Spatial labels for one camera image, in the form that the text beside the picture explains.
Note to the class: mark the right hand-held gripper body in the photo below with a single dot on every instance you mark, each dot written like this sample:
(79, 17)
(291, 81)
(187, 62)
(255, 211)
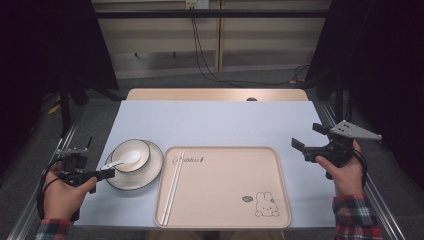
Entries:
(338, 150)

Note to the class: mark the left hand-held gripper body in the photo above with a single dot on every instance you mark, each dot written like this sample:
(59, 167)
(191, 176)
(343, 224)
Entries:
(76, 175)

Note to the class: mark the white ceramic spoon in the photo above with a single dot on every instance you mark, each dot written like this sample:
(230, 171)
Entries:
(131, 157)

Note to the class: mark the white bowl with dark rim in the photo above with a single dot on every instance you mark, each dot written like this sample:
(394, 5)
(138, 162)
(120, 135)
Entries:
(125, 146)

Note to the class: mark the white plate with dark rim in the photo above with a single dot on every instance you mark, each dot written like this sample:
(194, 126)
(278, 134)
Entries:
(150, 175)

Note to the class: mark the white chopstick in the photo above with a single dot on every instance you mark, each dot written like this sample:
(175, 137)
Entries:
(171, 188)
(174, 189)

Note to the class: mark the beige tray with rabbit drawing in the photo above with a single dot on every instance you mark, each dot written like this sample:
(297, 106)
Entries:
(226, 186)

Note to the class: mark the person's left hand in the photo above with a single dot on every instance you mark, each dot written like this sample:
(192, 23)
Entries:
(63, 200)

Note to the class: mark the person's right hand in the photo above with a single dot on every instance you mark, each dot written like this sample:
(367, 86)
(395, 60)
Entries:
(348, 180)

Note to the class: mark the black metal stand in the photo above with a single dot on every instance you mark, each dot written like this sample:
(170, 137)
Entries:
(339, 100)
(65, 106)

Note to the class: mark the yellow floor tape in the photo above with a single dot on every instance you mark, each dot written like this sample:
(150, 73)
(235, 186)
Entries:
(53, 109)

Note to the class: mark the light blue table mat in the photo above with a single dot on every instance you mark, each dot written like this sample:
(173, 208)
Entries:
(216, 123)

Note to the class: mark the black curtain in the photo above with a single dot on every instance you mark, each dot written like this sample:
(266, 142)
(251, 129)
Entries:
(376, 50)
(50, 43)

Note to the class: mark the black horizontal bar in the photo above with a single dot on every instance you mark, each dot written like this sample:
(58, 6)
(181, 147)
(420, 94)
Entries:
(233, 14)

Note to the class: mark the metal floor rail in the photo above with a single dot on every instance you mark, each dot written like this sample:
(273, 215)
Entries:
(383, 210)
(30, 213)

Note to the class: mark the light wooden wall strip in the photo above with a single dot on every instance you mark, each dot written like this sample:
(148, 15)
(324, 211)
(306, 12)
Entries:
(219, 40)

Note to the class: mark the white wall power outlet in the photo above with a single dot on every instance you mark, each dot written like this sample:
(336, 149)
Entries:
(197, 4)

